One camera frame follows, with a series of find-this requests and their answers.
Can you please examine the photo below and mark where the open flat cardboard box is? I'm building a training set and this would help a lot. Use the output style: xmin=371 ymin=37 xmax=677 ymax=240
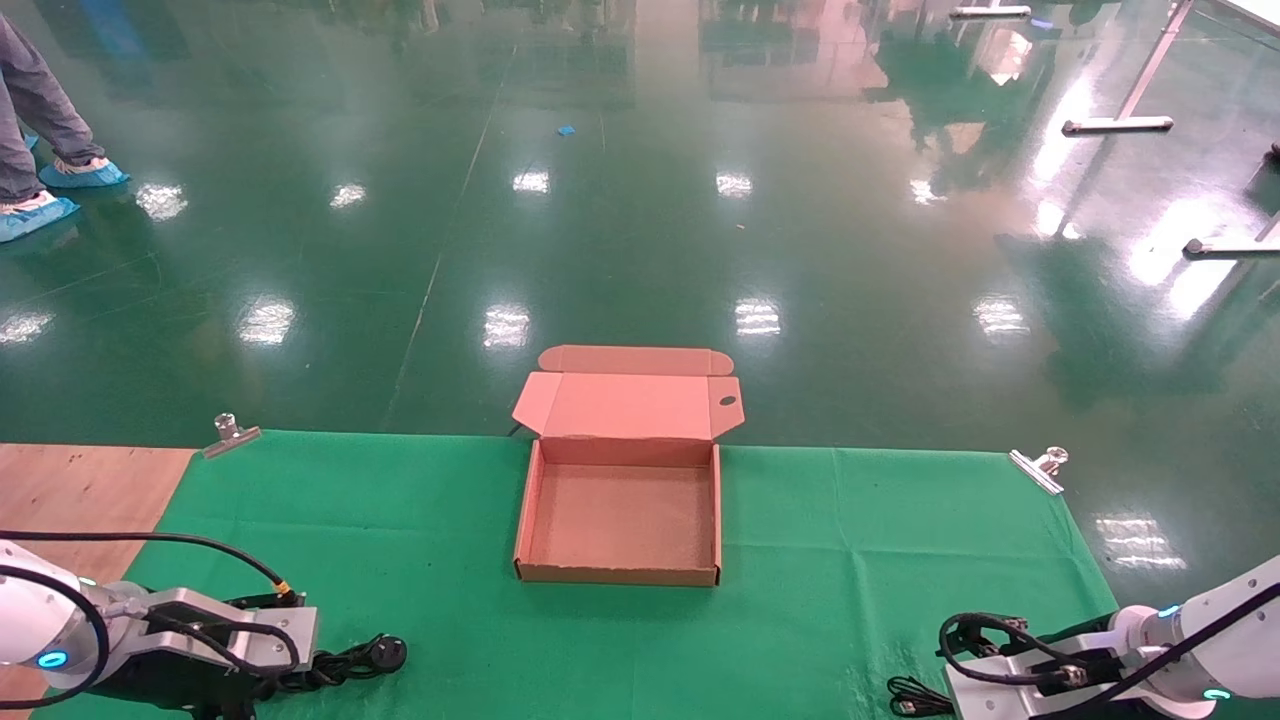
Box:
xmin=512 ymin=345 xmax=746 ymax=588

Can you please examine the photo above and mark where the black mouse with cable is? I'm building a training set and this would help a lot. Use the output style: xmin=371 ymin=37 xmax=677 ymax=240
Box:
xmin=887 ymin=675 xmax=956 ymax=717

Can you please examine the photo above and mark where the black power cord bundle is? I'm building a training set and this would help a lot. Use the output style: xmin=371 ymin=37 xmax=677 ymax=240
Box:
xmin=280 ymin=635 xmax=409 ymax=696

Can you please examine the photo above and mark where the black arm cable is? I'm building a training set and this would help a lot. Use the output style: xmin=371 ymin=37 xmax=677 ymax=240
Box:
xmin=0 ymin=530 xmax=301 ymax=711
xmin=938 ymin=580 xmax=1280 ymax=720

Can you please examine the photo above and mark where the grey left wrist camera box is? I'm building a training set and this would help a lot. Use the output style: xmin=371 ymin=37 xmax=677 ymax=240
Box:
xmin=128 ymin=587 xmax=319 ymax=683

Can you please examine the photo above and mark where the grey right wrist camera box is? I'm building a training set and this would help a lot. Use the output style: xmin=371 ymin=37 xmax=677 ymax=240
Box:
xmin=943 ymin=650 xmax=1116 ymax=720

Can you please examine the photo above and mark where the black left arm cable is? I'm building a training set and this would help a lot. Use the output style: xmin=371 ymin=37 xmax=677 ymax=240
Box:
xmin=0 ymin=530 xmax=301 ymax=711

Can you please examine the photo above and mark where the green table cloth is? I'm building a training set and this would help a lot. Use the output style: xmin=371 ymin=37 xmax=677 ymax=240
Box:
xmin=30 ymin=430 xmax=1176 ymax=720

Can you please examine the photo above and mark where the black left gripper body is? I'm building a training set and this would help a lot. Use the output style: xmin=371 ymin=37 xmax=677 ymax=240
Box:
xmin=95 ymin=655 xmax=301 ymax=720

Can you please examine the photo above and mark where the metal binder clip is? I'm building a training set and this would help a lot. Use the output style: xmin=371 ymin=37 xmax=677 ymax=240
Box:
xmin=203 ymin=413 xmax=263 ymax=459
xmin=1008 ymin=447 xmax=1069 ymax=496

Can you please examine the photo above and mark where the person in grey trousers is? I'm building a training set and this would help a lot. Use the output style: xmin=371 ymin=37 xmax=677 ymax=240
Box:
xmin=0 ymin=15 xmax=133 ymax=244

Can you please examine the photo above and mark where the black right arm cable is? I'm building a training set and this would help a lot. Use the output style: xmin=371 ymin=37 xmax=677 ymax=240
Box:
xmin=938 ymin=580 xmax=1280 ymax=720

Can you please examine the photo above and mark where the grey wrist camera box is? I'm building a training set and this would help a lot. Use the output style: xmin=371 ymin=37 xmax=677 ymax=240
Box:
xmin=128 ymin=587 xmax=319 ymax=683
xmin=943 ymin=650 xmax=1116 ymax=720

